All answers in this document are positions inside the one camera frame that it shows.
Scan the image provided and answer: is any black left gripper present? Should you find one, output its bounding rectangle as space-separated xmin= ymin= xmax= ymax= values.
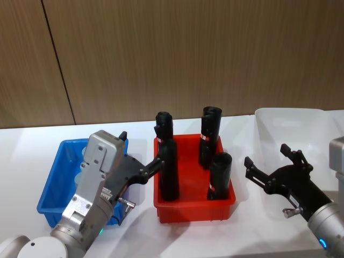
xmin=103 ymin=131 xmax=165 ymax=206

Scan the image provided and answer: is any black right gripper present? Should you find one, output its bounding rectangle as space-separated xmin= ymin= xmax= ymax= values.
xmin=243 ymin=143 xmax=333 ymax=223

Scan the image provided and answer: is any black cylinder part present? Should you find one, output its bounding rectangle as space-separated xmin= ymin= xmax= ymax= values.
xmin=198 ymin=106 xmax=224 ymax=170
xmin=157 ymin=138 xmax=181 ymax=202
xmin=206 ymin=152 xmax=233 ymax=201
xmin=154 ymin=111 xmax=174 ymax=145

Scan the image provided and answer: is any clear plastic bin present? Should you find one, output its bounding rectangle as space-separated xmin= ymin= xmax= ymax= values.
xmin=253 ymin=107 xmax=344 ymax=190

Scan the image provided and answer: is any red plastic bin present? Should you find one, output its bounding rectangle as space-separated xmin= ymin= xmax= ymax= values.
xmin=153 ymin=133 xmax=237 ymax=224

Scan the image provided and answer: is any blue plastic bin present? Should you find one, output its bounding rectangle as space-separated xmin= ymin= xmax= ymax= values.
xmin=36 ymin=138 xmax=130 ymax=230

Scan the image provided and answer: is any white table cloth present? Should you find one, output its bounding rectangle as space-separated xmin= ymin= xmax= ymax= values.
xmin=0 ymin=113 xmax=344 ymax=258

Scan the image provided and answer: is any right gripper cable with plug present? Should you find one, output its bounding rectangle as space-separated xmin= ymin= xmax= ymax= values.
xmin=282 ymin=206 xmax=304 ymax=219

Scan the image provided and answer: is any gripper cable with plug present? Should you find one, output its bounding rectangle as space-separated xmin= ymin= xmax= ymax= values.
xmin=111 ymin=197 xmax=137 ymax=227
xmin=282 ymin=206 xmax=304 ymax=219

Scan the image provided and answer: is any left gripper cable with plug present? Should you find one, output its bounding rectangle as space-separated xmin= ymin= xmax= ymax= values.
xmin=111 ymin=197 xmax=137 ymax=227

